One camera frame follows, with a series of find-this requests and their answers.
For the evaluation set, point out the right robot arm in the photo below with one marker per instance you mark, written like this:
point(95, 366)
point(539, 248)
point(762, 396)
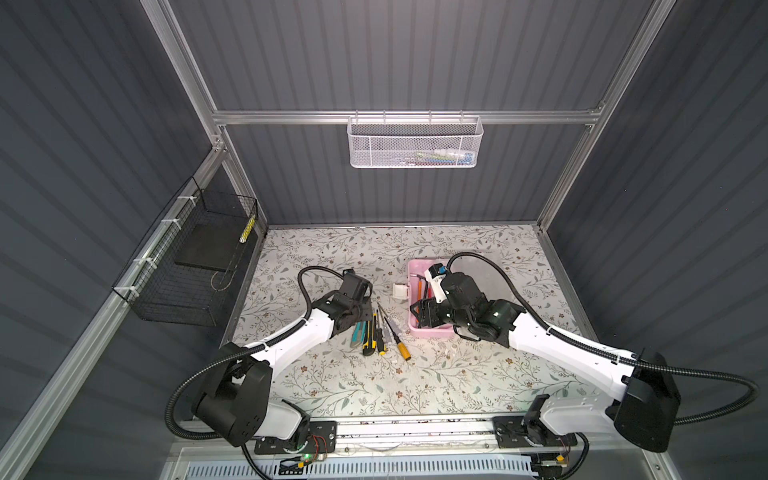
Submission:
point(640, 404)

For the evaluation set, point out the markers in white basket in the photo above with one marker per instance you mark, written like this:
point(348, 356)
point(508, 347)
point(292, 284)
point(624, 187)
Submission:
point(449, 156)

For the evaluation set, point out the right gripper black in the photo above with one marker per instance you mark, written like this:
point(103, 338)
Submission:
point(426, 308)

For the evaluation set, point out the teal utility knife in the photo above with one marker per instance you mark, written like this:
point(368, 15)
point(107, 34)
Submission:
point(359, 335)

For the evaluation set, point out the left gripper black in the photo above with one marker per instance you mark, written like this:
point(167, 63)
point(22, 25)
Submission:
point(366, 308)

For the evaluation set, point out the small grey screwdriver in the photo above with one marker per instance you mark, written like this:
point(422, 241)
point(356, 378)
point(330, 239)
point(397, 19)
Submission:
point(385, 335)

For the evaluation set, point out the small yellow black screwdriver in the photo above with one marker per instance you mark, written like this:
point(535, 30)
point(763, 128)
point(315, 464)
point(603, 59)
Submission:
point(380, 344)

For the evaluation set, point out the white wire mesh basket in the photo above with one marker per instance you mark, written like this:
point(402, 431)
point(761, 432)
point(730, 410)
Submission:
point(377, 142)

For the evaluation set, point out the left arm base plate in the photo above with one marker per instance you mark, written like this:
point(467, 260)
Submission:
point(314, 437)

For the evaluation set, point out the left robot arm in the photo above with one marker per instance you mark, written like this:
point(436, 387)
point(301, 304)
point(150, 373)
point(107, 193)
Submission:
point(234, 399)

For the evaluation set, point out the aluminium front rail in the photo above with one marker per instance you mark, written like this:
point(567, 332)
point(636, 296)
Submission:
point(442, 434)

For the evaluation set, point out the black plate in basket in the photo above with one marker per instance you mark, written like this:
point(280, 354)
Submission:
point(210, 247)

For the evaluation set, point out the orange handled screwdriver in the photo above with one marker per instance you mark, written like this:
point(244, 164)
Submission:
point(402, 348)

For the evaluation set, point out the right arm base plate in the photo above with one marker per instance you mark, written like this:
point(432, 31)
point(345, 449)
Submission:
point(514, 431)

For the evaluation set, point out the pink plastic tool box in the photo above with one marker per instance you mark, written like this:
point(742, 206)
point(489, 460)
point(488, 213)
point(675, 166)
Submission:
point(445, 320)

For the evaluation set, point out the yellow marker in black basket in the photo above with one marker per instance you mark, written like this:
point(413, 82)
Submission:
point(243, 238)

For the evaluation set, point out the yellow black utility knife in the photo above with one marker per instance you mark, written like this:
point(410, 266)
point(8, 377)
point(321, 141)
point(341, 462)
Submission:
point(369, 344)

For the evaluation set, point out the black wire basket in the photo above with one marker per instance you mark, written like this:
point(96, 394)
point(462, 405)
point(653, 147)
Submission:
point(158, 290)

